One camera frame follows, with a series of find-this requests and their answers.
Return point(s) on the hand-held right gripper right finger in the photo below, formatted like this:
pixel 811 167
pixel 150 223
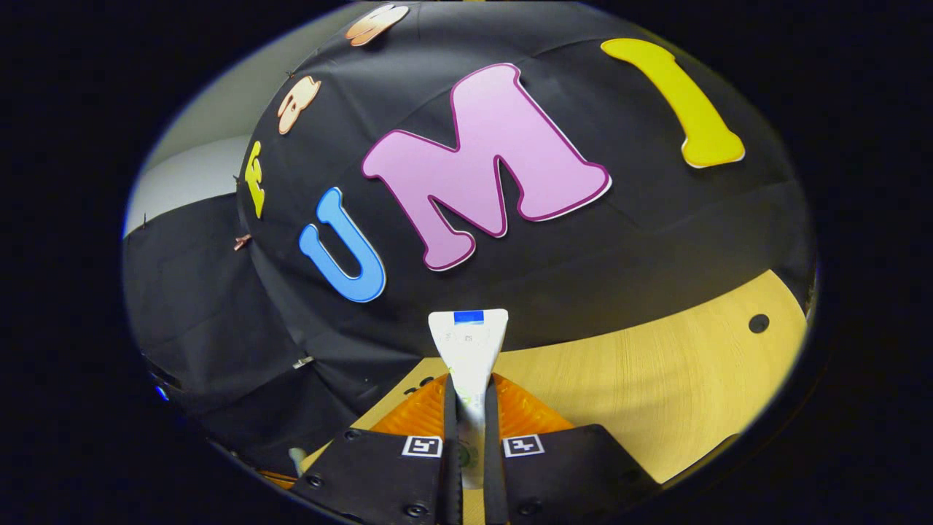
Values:
pixel 568 467

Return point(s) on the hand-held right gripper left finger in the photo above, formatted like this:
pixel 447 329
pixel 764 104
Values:
pixel 379 467

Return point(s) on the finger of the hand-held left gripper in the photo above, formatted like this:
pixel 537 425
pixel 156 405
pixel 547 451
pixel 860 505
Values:
pixel 277 479

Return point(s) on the white toothpaste tube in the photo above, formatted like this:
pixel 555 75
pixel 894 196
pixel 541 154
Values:
pixel 469 350

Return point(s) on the wooden desktop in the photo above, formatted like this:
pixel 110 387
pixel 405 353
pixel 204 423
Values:
pixel 656 386

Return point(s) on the white cloth clip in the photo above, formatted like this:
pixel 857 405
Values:
pixel 303 361

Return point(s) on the black backdrop cloth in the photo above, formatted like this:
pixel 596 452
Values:
pixel 583 240

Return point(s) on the pink cloth clip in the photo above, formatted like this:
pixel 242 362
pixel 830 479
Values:
pixel 242 241

